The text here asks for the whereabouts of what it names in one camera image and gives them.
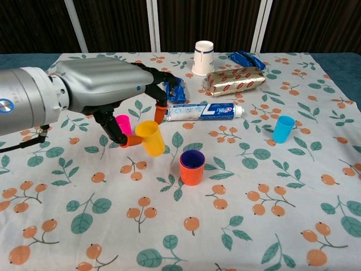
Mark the light blue plastic cup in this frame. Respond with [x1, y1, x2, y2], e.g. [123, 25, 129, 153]
[272, 115, 296, 144]

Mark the dark blue plastic cup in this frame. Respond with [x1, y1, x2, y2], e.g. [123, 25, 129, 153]
[180, 150, 206, 170]

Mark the yellow plastic cup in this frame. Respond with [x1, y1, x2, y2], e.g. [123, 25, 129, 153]
[135, 120, 165, 158]

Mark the white screen frame post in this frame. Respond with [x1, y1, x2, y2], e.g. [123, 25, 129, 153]
[63, 0, 89, 53]
[251, 0, 274, 53]
[146, 0, 161, 53]

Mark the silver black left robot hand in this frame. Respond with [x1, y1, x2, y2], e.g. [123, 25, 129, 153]
[53, 57, 186, 149]

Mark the blue white toothpaste tube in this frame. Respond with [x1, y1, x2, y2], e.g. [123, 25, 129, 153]
[164, 102, 244, 122]

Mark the floral leaf print tablecloth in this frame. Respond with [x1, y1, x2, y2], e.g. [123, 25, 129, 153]
[0, 52, 361, 271]

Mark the pink plastic cup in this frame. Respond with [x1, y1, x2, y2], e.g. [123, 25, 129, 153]
[115, 114, 133, 136]

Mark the orange plastic cup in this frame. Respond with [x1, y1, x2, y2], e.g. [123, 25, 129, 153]
[179, 160, 206, 186]

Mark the white paper cup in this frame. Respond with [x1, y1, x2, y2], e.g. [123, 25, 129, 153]
[191, 40, 215, 77]

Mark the blue snack packet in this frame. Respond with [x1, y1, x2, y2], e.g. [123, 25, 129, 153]
[227, 50, 266, 71]
[164, 78, 188, 103]

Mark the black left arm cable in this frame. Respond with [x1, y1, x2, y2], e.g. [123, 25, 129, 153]
[0, 125, 50, 155]

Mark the teal table cover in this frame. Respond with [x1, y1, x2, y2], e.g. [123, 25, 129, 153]
[0, 52, 361, 122]

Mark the gold foil wrapped package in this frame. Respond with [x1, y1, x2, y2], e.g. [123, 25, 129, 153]
[206, 67, 267, 97]

